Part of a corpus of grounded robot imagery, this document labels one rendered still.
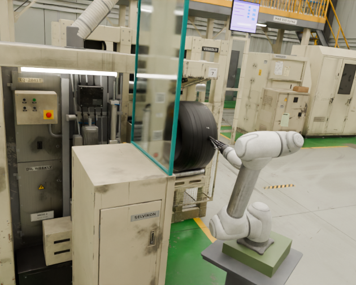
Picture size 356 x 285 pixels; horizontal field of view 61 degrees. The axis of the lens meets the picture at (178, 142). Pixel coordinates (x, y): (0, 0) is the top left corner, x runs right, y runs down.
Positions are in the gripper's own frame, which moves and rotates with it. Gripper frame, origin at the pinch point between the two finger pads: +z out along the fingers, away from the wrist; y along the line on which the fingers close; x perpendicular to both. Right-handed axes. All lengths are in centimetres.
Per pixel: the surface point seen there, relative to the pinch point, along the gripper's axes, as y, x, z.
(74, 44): 90, -51, 59
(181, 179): 13.6, 39.1, 9.4
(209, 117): -3.3, -12.5, 13.2
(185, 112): 15.0, -14.6, 20.3
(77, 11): -79, -21, 956
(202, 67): -16, -42, 56
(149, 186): 76, -7, -59
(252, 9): -287, -105, 332
